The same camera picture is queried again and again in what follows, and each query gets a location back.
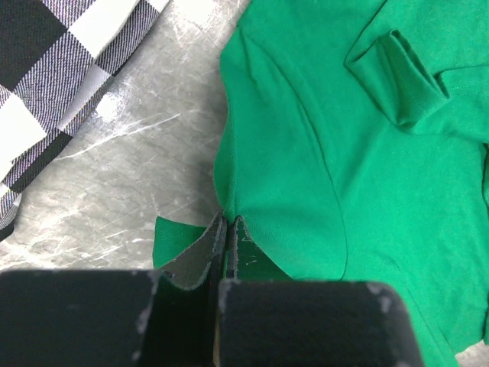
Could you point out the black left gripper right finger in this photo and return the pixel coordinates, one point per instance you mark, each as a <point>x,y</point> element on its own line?
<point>268,319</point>

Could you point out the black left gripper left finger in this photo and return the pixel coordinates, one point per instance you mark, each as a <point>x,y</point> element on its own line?
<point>152,317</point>

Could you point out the green t-shirt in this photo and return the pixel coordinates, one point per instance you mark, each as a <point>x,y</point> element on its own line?
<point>356,149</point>

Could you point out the black white checkered shirt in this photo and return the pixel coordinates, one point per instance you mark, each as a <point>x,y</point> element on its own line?
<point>56,59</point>

